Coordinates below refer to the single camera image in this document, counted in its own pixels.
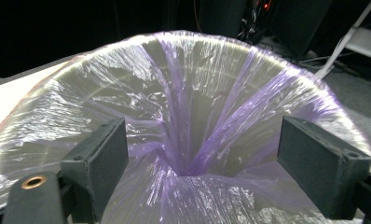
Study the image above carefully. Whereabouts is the green plastic trash bin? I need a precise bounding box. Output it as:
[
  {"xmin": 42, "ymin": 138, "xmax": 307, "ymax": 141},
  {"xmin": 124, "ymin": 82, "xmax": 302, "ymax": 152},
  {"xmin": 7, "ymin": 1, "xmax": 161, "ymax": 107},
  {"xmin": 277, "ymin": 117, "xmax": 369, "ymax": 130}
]
[{"xmin": 0, "ymin": 32, "xmax": 371, "ymax": 224}]

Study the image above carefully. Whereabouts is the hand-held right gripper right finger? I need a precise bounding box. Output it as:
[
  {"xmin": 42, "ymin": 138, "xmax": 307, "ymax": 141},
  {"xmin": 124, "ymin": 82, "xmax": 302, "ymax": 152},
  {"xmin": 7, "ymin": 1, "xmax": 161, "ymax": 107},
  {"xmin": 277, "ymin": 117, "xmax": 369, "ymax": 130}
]
[{"xmin": 276, "ymin": 115, "xmax": 371, "ymax": 220}]

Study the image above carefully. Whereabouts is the bundle of floor cables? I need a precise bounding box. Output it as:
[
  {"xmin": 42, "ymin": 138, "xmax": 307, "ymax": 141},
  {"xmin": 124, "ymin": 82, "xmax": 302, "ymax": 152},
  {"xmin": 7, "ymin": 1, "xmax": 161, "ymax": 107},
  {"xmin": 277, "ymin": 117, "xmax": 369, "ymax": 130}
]
[{"xmin": 238, "ymin": 0, "xmax": 273, "ymax": 43}]

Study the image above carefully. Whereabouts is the purple plastic trash bag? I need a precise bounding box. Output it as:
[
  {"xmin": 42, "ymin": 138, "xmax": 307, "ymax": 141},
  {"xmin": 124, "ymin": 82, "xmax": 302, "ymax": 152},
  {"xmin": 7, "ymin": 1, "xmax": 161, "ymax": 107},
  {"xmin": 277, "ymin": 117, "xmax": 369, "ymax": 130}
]
[{"xmin": 0, "ymin": 29, "xmax": 371, "ymax": 224}]

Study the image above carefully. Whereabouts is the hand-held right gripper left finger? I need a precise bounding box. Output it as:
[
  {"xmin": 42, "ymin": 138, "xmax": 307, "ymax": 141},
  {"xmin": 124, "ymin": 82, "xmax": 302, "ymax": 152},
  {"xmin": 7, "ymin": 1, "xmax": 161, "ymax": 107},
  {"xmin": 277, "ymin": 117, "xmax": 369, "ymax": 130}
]
[{"xmin": 60, "ymin": 117, "xmax": 131, "ymax": 222}]

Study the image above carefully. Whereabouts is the black equipment rack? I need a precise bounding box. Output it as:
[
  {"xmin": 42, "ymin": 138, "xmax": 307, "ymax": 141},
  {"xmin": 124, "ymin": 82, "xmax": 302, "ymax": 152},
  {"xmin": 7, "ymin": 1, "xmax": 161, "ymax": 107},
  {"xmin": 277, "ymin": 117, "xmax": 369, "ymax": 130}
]
[{"xmin": 198, "ymin": 0, "xmax": 247, "ymax": 39}]

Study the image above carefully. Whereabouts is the white metal stand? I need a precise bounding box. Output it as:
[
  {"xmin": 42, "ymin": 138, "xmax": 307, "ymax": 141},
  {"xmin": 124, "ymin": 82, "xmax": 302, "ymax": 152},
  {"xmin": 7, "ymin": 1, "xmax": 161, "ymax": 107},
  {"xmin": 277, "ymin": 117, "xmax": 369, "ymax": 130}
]
[{"xmin": 313, "ymin": 0, "xmax": 371, "ymax": 80}]

